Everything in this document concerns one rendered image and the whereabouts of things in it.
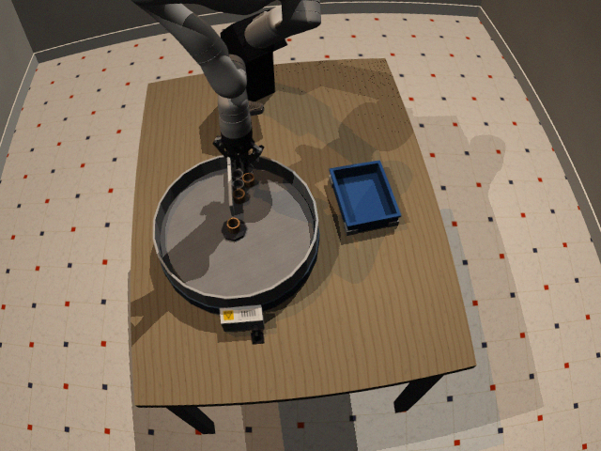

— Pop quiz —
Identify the bronze ring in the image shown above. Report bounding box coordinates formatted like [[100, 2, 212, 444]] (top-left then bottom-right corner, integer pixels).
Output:
[[227, 218, 240, 234], [242, 173, 254, 188], [233, 189, 246, 204]]

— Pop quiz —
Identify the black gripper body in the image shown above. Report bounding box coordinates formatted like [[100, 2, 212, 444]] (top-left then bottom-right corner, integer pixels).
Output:
[[221, 129, 254, 153]]

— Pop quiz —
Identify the blue crate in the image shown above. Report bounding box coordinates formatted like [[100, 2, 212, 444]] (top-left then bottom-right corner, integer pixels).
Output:
[[329, 160, 401, 236]]

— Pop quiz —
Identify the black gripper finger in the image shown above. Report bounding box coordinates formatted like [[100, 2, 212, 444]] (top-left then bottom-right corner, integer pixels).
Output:
[[238, 142, 264, 171], [213, 135, 240, 170]]

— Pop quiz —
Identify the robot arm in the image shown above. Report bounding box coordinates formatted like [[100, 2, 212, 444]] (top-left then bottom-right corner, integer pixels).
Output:
[[132, 0, 321, 139]]

